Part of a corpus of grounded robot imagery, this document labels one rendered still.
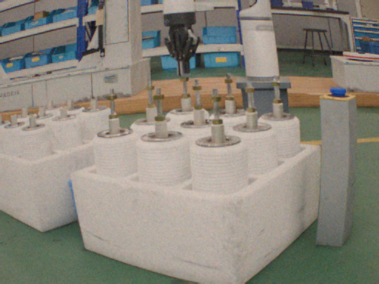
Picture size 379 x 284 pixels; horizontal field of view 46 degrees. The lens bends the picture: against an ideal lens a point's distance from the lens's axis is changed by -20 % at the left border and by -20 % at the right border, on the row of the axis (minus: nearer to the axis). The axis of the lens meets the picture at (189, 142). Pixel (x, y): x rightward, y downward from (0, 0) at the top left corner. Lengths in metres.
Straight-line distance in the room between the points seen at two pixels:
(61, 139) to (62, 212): 0.19
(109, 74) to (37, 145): 1.77
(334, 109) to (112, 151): 0.43
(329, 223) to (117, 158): 0.45
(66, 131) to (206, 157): 0.52
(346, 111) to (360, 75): 1.98
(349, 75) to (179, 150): 2.06
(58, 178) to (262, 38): 0.63
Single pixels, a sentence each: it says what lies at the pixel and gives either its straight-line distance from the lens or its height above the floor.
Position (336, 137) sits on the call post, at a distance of 0.97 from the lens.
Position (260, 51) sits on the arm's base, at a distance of 1.34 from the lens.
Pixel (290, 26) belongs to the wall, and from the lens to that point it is 9.21.
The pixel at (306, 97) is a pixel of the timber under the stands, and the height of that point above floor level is 0.06.
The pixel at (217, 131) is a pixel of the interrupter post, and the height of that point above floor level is 0.27.
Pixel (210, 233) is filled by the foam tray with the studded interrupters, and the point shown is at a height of 0.12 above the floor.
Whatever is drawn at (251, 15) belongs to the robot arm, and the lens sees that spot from 1.34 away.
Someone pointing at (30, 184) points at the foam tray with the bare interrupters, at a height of 0.13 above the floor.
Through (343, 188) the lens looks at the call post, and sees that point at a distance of 0.99.
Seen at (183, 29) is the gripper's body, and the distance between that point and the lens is 1.17.
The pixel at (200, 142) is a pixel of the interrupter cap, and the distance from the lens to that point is 0.90.
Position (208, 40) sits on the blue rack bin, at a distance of 5.52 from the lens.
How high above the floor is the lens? 0.45
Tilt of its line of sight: 12 degrees down
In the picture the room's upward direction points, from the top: 4 degrees counter-clockwise
